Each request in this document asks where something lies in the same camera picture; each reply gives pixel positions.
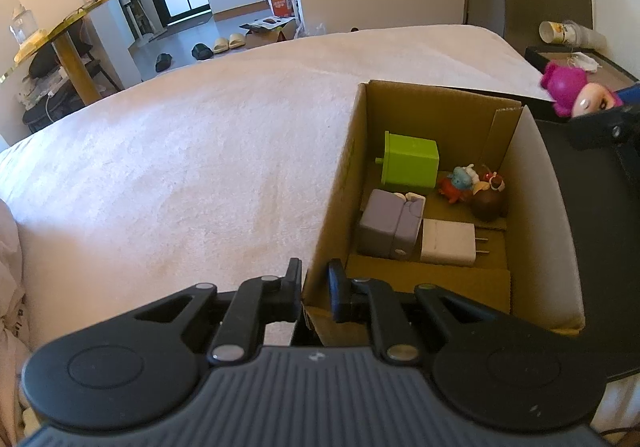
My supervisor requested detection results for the gold round table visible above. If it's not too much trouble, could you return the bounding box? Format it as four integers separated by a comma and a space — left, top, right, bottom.
0, 0, 126, 105

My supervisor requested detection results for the paper cup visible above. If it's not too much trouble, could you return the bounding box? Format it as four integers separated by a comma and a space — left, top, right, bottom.
538, 20, 609, 50

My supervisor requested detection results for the green cube box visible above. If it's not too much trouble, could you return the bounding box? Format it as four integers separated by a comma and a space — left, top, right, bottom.
375, 130, 441, 195

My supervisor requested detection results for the black bedside table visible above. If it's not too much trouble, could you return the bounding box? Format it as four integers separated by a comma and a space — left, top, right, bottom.
524, 44, 640, 84

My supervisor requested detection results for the pink-haired doll head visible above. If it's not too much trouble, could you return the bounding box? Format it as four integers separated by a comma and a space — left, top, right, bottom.
539, 60, 623, 120

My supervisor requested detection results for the black tray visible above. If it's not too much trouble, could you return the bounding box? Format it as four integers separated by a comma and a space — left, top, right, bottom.
470, 86, 640, 384

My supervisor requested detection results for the purple power adapter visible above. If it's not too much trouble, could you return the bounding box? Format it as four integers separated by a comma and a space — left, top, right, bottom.
357, 188, 427, 260

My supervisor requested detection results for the white standing fan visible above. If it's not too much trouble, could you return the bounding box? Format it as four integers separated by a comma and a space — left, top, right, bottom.
122, 0, 166, 45

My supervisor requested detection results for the flat cardboard floor box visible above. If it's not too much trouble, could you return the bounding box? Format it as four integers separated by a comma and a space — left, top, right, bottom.
239, 16, 298, 48

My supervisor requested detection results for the grey door mat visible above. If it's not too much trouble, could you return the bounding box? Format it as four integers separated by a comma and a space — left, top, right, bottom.
165, 12, 216, 30

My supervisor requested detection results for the white wall charger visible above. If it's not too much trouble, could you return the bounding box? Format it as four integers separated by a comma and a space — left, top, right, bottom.
420, 218, 490, 268

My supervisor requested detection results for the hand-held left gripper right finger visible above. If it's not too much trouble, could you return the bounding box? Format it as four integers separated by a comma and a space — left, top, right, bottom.
326, 258, 501, 368

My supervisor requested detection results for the black chair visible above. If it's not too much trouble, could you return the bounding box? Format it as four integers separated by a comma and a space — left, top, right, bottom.
22, 20, 123, 100

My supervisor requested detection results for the brown toy figurine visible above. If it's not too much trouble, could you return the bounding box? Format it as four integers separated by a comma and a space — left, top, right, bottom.
470, 166, 508, 222

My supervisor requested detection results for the white fleece blanket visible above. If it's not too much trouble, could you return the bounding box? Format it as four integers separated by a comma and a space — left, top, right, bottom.
0, 22, 556, 353

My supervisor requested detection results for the clear glass jar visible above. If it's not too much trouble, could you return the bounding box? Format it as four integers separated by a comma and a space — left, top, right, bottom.
10, 4, 38, 45

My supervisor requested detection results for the white face mask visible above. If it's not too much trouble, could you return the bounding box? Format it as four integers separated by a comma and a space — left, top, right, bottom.
567, 51, 603, 73

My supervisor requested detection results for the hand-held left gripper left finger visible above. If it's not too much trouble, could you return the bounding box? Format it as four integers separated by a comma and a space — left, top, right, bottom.
131, 258, 304, 367

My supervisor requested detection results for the printed paper sheet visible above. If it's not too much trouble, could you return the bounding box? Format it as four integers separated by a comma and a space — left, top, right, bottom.
240, 16, 296, 33

